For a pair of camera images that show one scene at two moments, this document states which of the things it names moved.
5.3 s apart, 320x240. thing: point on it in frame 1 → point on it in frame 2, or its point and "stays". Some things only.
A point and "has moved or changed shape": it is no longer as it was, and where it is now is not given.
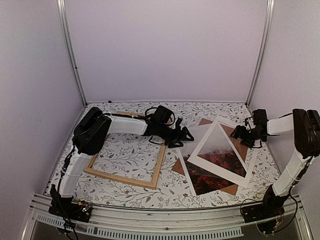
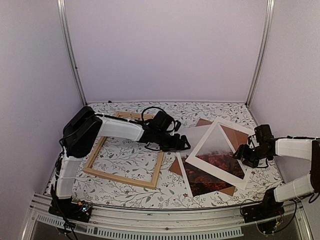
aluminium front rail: (226, 222) stays
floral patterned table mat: (223, 165) stays
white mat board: (246, 154) has moved or changed shape
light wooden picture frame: (148, 185) stays
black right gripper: (240, 135) → (242, 153)
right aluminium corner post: (264, 51) stays
